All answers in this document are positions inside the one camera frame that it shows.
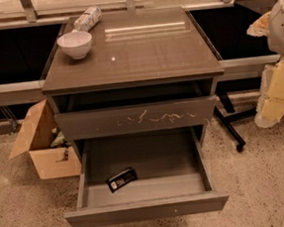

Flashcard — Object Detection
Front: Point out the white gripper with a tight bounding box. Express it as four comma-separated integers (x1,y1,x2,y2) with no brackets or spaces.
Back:
246,12,284,128

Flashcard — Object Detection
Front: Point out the black rxbar chocolate bar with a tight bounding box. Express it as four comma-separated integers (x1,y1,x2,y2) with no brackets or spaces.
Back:
106,168,138,192

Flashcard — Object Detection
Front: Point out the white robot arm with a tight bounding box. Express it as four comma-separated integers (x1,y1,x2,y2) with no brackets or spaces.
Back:
247,0,284,128

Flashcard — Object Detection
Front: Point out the closed grey top drawer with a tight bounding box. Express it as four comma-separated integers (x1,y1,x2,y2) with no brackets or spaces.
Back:
54,96,217,141

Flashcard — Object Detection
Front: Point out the grey drawer cabinet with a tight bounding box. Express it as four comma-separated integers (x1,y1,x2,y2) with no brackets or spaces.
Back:
35,1,238,227

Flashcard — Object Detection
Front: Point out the open grey middle drawer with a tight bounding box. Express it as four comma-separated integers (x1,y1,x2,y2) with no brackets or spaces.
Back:
64,127,229,227

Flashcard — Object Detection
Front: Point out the black rolling side table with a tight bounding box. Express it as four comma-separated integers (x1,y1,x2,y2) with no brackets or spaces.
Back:
194,0,278,152

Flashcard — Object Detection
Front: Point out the white ceramic bowl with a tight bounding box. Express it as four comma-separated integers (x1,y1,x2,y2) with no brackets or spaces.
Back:
57,31,93,59

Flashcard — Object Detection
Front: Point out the green item in box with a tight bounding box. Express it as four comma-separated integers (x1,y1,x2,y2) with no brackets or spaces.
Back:
50,127,68,148

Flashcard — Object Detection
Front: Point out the open cardboard box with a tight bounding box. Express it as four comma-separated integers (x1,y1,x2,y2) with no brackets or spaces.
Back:
10,100,81,179

